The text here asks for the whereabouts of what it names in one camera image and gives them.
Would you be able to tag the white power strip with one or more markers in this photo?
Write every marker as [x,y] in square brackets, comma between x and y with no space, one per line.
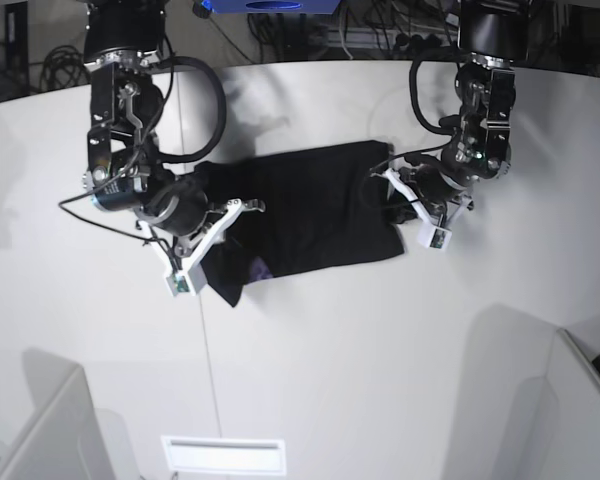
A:
[384,41]

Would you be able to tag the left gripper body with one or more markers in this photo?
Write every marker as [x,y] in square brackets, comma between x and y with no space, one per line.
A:
[421,193]

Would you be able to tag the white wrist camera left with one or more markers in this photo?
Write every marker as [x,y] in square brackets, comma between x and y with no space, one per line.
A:
[434,237]

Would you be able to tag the white partition panel left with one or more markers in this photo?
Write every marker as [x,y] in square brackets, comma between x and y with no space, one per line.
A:
[65,438]

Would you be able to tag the white table slot plate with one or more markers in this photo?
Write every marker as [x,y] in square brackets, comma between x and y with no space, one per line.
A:
[229,457]

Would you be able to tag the white partition panel right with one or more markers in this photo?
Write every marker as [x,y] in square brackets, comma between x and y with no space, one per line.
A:
[554,427]

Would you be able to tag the black T-shirt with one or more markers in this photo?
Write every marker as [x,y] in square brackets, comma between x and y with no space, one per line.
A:
[322,210]

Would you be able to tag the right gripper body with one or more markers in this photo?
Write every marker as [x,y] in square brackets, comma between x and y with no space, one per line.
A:
[186,223]

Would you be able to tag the white partition panel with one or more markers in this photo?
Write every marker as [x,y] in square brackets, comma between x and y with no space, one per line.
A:
[554,427]
[65,438]

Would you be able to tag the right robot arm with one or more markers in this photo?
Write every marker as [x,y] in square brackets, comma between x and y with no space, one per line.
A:
[126,170]

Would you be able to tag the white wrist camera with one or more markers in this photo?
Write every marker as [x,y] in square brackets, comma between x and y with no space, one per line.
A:
[434,237]
[192,282]

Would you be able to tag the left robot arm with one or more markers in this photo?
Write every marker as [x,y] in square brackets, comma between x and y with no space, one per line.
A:
[492,35]

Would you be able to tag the blue box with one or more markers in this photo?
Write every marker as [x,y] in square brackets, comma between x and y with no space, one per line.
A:
[272,6]

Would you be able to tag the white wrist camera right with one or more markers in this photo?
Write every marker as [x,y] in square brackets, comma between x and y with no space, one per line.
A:
[192,282]

